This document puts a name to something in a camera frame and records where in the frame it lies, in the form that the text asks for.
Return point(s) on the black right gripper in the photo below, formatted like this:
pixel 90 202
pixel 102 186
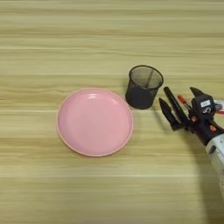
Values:
pixel 207 131

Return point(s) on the black mesh pen cup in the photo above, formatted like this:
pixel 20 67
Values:
pixel 140 97

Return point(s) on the red black marker pen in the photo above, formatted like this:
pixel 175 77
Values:
pixel 183 100

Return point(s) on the black box with white label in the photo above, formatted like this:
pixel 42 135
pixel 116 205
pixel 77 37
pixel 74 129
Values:
pixel 203 106

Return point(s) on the pink round plate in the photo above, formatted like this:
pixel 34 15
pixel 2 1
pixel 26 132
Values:
pixel 93 122

